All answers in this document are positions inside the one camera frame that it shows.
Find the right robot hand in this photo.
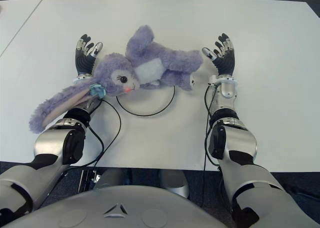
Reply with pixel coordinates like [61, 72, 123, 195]
[201, 32, 236, 79]

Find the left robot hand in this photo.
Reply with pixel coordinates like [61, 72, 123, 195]
[74, 33, 104, 78]

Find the purple plush bunny doll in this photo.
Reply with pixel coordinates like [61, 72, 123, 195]
[28, 24, 204, 134]

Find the white plate black rim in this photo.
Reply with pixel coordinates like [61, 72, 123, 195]
[115, 84, 176, 117]

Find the silver table leg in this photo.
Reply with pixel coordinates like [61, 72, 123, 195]
[159, 169, 190, 199]

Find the grey robot torso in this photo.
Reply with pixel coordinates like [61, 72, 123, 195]
[0, 184, 241, 228]

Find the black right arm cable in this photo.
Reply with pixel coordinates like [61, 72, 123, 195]
[202, 84, 217, 179]

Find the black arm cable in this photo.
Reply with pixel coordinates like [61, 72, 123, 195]
[63, 99, 122, 174]
[202, 84, 217, 179]

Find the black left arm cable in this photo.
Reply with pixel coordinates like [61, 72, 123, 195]
[63, 99, 122, 174]

